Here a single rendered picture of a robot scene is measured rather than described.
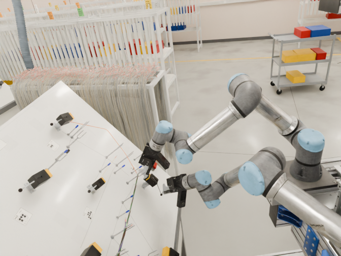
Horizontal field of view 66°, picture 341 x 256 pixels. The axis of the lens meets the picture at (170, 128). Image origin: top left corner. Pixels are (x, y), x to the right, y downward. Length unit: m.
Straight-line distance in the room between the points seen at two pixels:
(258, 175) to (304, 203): 0.16
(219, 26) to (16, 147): 8.59
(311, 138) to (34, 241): 1.23
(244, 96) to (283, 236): 1.80
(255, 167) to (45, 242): 0.79
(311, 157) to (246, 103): 0.45
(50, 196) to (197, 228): 1.79
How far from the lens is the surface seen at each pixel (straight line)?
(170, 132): 1.29
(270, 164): 1.02
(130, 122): 2.18
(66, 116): 1.33
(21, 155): 1.21
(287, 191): 1.00
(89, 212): 1.24
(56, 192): 1.20
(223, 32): 9.40
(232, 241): 2.63
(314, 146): 1.38
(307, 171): 1.46
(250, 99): 1.15
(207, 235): 2.66
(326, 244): 1.41
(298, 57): 5.16
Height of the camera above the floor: 2.12
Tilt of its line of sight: 30 degrees down
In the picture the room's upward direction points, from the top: 8 degrees counter-clockwise
